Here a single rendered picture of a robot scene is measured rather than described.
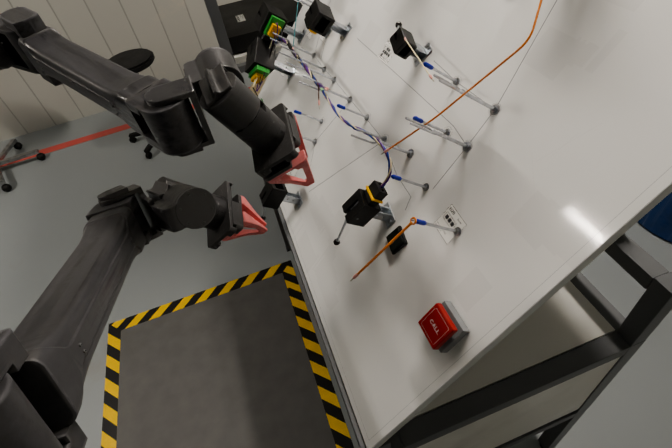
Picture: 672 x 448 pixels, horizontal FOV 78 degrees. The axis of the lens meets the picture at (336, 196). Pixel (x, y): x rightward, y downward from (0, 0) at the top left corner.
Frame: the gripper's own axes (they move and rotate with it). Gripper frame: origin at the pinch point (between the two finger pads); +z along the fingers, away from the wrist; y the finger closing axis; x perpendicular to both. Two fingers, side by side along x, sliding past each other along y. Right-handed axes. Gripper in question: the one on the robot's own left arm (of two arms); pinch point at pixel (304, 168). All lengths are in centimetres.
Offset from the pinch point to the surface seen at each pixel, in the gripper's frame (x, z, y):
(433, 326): -6.0, 18.7, -24.3
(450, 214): -15.6, 18.1, -8.7
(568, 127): -35.5, 8.9, -9.8
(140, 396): 136, 82, 15
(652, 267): -42, 49, -21
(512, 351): -12, 56, -24
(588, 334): -27, 63, -25
